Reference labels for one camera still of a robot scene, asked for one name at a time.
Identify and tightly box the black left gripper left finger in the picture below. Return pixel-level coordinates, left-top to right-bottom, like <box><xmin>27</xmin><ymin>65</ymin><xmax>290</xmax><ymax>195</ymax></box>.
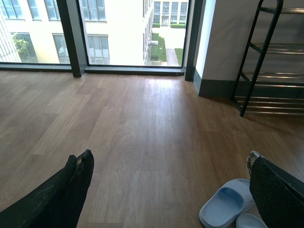
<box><xmin>0</xmin><ymin>149</ymin><xmax>94</xmax><ymax>228</ymax></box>

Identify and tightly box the light blue slide sandal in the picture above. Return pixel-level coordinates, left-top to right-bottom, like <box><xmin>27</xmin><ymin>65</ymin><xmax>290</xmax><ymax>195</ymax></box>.
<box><xmin>236</xmin><ymin>213</ymin><xmax>267</xmax><ymax>228</ymax></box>
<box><xmin>199</xmin><ymin>179</ymin><xmax>254</xmax><ymax>228</ymax></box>

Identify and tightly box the black metal shoe rack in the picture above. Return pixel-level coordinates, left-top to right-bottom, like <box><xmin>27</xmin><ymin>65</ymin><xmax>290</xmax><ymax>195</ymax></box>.
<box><xmin>230</xmin><ymin>0</ymin><xmax>304</xmax><ymax>116</ymax></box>

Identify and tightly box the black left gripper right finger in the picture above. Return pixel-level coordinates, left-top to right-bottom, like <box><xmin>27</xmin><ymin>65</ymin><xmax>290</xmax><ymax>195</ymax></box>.
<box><xmin>247</xmin><ymin>151</ymin><xmax>304</xmax><ymax>228</ymax></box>

